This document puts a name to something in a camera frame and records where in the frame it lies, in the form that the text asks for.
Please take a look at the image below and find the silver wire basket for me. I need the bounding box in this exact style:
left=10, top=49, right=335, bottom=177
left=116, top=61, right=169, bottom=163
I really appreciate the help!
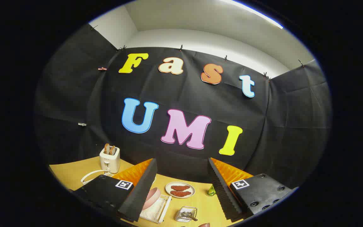
left=174, top=206, right=198, bottom=223

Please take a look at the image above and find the pink plate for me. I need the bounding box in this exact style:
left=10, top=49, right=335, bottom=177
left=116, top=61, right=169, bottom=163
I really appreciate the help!
left=142, top=187, right=161, bottom=211

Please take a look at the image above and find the black backdrop cloth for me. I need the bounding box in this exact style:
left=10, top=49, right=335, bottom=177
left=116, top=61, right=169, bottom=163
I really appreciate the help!
left=33, top=24, right=332, bottom=189

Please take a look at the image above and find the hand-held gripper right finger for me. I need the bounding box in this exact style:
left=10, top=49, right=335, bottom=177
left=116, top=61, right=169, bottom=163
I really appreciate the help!
left=207, top=157, right=299, bottom=221

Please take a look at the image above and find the beige plate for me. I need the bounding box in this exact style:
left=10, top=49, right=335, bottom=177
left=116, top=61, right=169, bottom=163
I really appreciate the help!
left=165, top=182, right=196, bottom=199

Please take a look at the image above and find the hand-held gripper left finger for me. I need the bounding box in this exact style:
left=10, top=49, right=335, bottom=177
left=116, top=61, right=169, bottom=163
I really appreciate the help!
left=69, top=158, right=158, bottom=223

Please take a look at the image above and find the white wire dish rack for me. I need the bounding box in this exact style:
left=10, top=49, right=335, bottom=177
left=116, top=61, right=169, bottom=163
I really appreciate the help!
left=81, top=169, right=172, bottom=224

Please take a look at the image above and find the white toaster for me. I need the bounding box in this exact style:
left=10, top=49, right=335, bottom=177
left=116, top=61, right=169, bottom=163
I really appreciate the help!
left=99, top=146, right=121, bottom=174

